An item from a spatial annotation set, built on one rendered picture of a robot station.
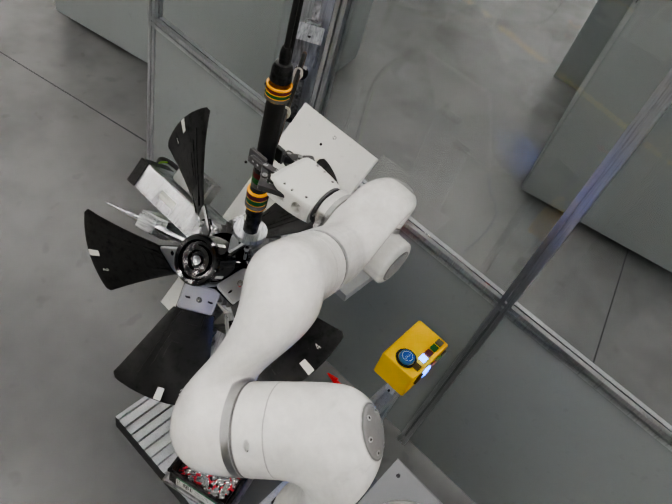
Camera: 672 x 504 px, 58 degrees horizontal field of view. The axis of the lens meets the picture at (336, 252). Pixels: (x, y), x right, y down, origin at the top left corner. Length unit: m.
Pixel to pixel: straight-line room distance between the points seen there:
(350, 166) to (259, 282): 0.96
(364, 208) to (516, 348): 1.17
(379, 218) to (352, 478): 0.40
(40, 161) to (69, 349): 1.13
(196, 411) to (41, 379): 2.02
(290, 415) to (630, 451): 1.53
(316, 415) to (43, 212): 2.68
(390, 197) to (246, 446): 0.44
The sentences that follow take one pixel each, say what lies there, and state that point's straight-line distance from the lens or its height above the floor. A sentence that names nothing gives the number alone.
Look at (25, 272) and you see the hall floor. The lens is 2.97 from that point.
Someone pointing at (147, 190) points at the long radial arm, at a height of 1.10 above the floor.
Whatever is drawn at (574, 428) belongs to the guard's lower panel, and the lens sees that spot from 2.07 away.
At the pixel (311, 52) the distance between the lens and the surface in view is 1.66.
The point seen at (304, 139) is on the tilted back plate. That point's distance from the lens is 1.63.
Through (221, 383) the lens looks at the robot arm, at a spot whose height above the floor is 1.72.
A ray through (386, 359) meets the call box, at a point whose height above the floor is 1.06.
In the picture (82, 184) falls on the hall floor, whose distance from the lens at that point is 3.31.
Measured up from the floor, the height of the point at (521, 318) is 0.99.
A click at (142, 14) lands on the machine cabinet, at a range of 3.92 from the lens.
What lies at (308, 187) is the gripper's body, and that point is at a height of 1.60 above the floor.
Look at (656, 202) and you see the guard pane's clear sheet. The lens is 1.58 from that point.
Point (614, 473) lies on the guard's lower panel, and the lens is 2.13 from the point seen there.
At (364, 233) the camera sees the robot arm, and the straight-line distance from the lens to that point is 0.87.
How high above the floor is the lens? 2.31
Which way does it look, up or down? 47 degrees down
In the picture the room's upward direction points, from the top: 20 degrees clockwise
